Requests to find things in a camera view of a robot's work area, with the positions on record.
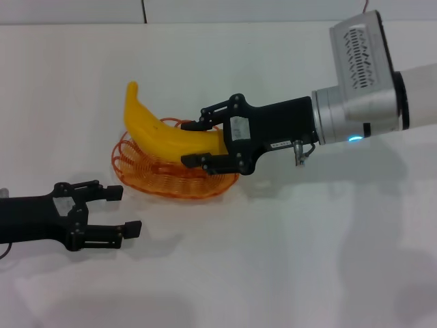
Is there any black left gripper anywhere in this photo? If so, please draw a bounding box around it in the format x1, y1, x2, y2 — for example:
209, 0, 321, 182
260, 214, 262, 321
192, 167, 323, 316
0, 179, 143, 252

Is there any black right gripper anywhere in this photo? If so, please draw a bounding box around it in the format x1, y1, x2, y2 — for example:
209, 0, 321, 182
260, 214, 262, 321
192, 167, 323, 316
180, 95, 320, 176

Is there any orange wire basket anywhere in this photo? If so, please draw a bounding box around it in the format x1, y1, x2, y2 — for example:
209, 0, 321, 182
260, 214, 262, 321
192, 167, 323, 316
111, 118, 240, 202

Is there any yellow plastic banana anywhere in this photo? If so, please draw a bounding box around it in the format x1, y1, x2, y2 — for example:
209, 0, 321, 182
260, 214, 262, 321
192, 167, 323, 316
123, 81, 229, 164

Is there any silver cable connector plug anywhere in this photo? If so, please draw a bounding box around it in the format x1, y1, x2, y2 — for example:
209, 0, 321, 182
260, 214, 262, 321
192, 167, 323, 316
293, 138, 317, 167

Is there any grey vented wrist camera box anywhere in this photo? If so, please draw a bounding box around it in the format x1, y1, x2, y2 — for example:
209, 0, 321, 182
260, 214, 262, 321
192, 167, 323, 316
328, 10, 410, 133

